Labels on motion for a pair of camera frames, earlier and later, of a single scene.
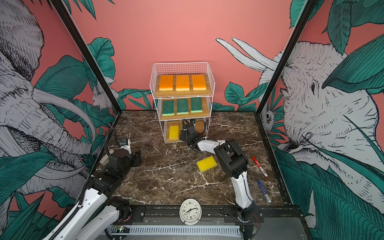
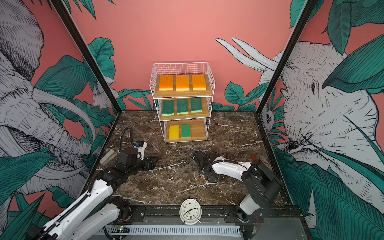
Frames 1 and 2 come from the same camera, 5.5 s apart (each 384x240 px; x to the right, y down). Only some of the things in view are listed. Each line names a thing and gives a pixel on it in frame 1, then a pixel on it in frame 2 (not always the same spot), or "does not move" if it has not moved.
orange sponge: [198, 82] does not move
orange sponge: [166, 82] does not move
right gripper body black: [185, 137] → [212, 178]
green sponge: [168, 108] does not move
